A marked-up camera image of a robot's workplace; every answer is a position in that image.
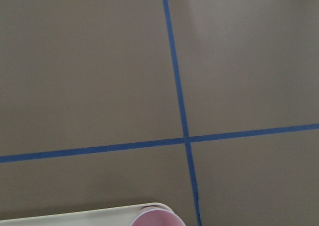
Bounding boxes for pink cup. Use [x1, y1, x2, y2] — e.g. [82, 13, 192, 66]
[130, 206, 186, 226]

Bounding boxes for blue tape grid lines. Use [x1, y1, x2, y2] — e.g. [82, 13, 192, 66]
[0, 0, 319, 226]

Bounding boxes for cream plastic tray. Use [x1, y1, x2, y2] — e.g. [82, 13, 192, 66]
[0, 203, 175, 226]

